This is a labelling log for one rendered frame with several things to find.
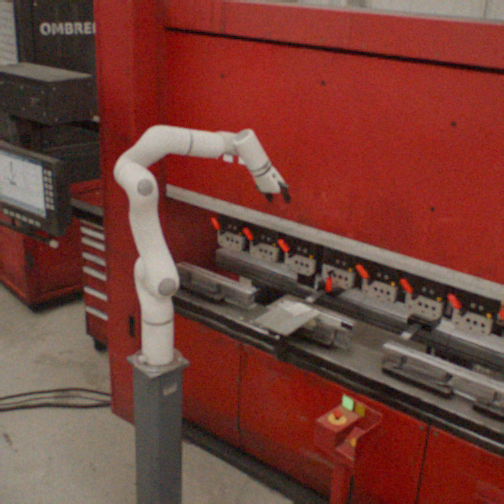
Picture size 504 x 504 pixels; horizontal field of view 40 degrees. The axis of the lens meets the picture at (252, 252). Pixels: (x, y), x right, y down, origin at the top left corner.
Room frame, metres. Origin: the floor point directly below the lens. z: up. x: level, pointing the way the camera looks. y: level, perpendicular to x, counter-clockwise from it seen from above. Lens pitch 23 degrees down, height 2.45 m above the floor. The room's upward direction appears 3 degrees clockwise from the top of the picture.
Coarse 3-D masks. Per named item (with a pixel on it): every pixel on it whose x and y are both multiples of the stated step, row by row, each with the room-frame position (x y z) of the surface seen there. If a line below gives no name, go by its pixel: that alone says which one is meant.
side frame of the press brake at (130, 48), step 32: (96, 0) 3.27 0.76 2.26; (128, 0) 3.14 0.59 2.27; (160, 0) 3.28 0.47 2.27; (96, 32) 3.27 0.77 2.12; (128, 32) 3.15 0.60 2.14; (160, 32) 3.27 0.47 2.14; (128, 64) 3.15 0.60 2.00; (160, 64) 3.27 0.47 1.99; (128, 96) 3.16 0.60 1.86; (160, 96) 3.27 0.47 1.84; (128, 128) 3.16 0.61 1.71; (160, 160) 3.27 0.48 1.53; (160, 192) 3.27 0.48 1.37; (128, 224) 3.17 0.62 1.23; (160, 224) 3.27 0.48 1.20; (192, 224) 3.46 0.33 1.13; (128, 256) 3.18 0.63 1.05; (192, 256) 3.46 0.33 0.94; (128, 288) 3.17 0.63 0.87; (128, 320) 3.18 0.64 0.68; (128, 352) 3.18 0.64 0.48; (128, 384) 3.19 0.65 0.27; (128, 416) 3.20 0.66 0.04
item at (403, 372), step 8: (384, 368) 2.48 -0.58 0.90; (392, 368) 2.47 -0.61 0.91; (400, 368) 2.47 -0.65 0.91; (400, 376) 2.43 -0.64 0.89; (408, 376) 2.42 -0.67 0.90; (416, 376) 2.42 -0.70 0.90; (424, 376) 2.42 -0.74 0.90; (416, 384) 2.39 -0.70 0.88; (424, 384) 2.37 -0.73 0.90; (432, 384) 2.37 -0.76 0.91; (432, 392) 2.35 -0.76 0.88; (440, 392) 2.33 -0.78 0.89; (448, 392) 2.31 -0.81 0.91
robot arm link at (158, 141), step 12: (156, 132) 2.27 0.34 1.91; (168, 132) 2.29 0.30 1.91; (180, 132) 2.31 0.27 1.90; (144, 144) 2.26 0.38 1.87; (156, 144) 2.26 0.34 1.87; (168, 144) 2.27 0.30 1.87; (180, 144) 2.29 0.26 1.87; (132, 156) 2.29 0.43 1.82; (144, 156) 2.27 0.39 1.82; (156, 156) 2.27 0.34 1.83; (120, 168) 2.27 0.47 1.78
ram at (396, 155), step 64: (192, 64) 3.20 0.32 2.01; (256, 64) 2.98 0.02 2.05; (320, 64) 2.79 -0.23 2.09; (384, 64) 2.63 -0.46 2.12; (192, 128) 3.20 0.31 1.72; (256, 128) 2.97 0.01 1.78; (320, 128) 2.78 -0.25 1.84; (384, 128) 2.61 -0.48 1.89; (448, 128) 2.46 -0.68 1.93; (256, 192) 2.96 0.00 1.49; (320, 192) 2.76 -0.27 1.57; (384, 192) 2.59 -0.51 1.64; (448, 192) 2.44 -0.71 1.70; (448, 256) 2.41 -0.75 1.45
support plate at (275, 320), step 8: (288, 304) 2.83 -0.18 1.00; (272, 312) 2.74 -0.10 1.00; (280, 312) 2.74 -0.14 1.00; (312, 312) 2.76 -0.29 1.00; (256, 320) 2.66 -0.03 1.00; (264, 320) 2.66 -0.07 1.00; (272, 320) 2.67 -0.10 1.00; (280, 320) 2.67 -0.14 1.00; (288, 320) 2.67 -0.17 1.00; (296, 320) 2.68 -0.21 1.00; (304, 320) 2.68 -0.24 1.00; (272, 328) 2.59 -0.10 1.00; (280, 328) 2.60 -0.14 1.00; (288, 328) 2.60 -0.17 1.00; (296, 328) 2.61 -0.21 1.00
